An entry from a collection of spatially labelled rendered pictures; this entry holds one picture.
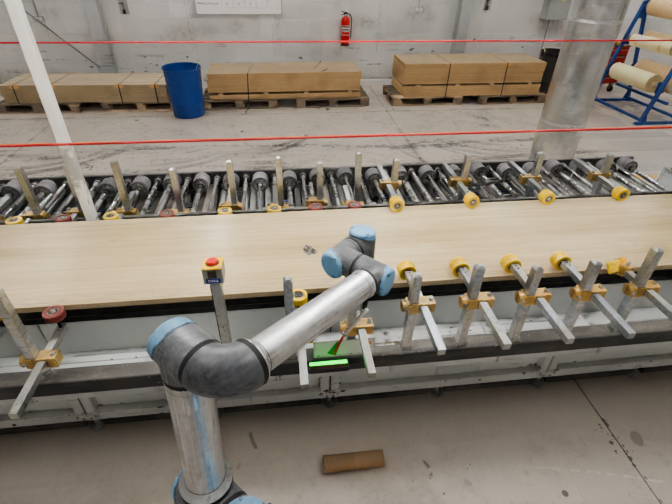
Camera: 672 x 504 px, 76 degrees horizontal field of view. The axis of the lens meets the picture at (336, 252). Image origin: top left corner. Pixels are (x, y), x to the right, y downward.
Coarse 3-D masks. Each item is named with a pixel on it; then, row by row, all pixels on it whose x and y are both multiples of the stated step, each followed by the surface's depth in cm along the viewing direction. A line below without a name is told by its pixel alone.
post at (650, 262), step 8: (656, 248) 173; (648, 256) 176; (656, 256) 173; (648, 264) 176; (656, 264) 176; (640, 272) 181; (648, 272) 178; (640, 280) 181; (624, 296) 190; (624, 304) 190; (632, 304) 189; (624, 312) 191; (616, 328) 197
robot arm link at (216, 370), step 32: (352, 288) 116; (384, 288) 124; (288, 320) 101; (320, 320) 105; (224, 352) 88; (256, 352) 90; (288, 352) 98; (192, 384) 87; (224, 384) 86; (256, 384) 90
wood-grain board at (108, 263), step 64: (0, 256) 205; (64, 256) 206; (128, 256) 207; (192, 256) 208; (256, 256) 208; (320, 256) 209; (384, 256) 210; (448, 256) 211; (576, 256) 213; (640, 256) 214
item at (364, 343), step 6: (360, 330) 175; (360, 336) 172; (366, 336) 172; (360, 342) 171; (366, 342) 169; (366, 348) 167; (366, 354) 164; (366, 360) 162; (372, 360) 162; (366, 366) 160; (372, 366) 160; (366, 372) 161; (372, 372) 157
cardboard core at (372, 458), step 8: (328, 456) 212; (336, 456) 212; (344, 456) 212; (352, 456) 212; (360, 456) 212; (368, 456) 212; (376, 456) 212; (328, 464) 209; (336, 464) 209; (344, 464) 210; (352, 464) 210; (360, 464) 210; (368, 464) 211; (376, 464) 211; (384, 464) 212; (328, 472) 210
